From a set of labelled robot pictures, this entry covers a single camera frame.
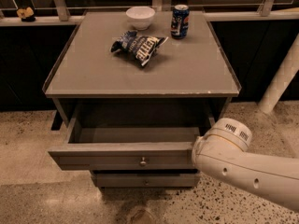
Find white ceramic bowl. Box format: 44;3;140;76
125;7;155;31

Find grey drawer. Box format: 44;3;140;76
49;105;215;172
91;171;200;188

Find small yellow black object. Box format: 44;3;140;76
17;7;36;22

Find blue pepsi soda can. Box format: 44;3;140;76
171;5;190;39

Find white diagonal pipe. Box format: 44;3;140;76
258;35;299;114

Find blue kettle chips bag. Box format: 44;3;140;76
110;31;168;67

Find metal window railing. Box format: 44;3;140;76
0;0;298;27

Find grey bottom drawer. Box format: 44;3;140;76
91;171;200;188

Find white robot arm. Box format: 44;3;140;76
192;118;299;212

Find grey top drawer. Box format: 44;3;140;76
49;105;215;172

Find grey drawer cabinet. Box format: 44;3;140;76
44;11;240;174

